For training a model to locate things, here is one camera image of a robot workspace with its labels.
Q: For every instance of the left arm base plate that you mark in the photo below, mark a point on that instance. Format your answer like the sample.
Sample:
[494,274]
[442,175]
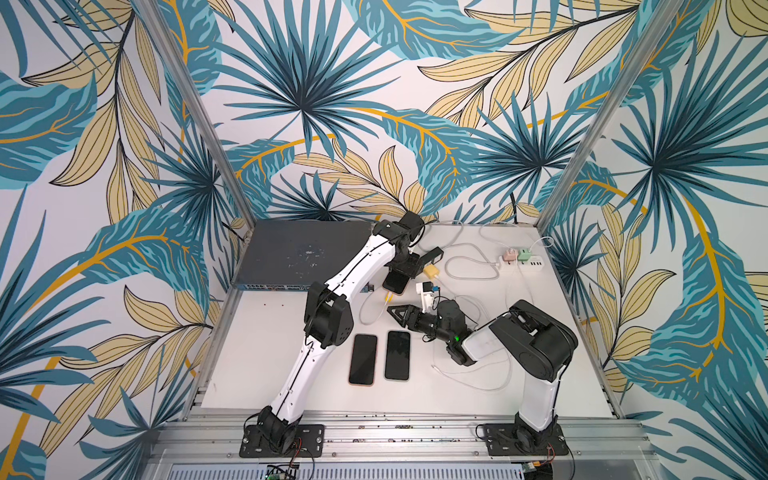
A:
[303,440]

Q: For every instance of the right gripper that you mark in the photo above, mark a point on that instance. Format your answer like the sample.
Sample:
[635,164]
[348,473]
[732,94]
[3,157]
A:
[413,318]

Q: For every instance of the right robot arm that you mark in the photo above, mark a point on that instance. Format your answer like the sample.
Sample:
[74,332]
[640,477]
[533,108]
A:
[543,346]

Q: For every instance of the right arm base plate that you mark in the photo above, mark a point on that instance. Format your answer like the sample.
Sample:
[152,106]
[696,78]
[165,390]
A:
[520,440]

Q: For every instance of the white charging cable mint phone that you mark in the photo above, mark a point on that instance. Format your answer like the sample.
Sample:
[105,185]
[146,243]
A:
[488,297]

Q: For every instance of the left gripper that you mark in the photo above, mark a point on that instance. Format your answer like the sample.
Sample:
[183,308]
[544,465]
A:
[411,267]

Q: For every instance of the white power strip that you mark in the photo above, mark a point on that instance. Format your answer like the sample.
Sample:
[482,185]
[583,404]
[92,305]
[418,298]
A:
[533,264]

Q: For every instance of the dark grey network switch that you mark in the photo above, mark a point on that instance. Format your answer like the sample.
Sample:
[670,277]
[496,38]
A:
[289,255]

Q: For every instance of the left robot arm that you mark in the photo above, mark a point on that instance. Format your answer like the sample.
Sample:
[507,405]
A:
[328,319]

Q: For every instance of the yellow charger plug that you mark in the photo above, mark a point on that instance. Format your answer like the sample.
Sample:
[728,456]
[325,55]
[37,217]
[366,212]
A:
[431,271]

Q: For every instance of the aluminium rail frame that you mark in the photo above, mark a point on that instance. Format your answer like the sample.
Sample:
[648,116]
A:
[206,445]

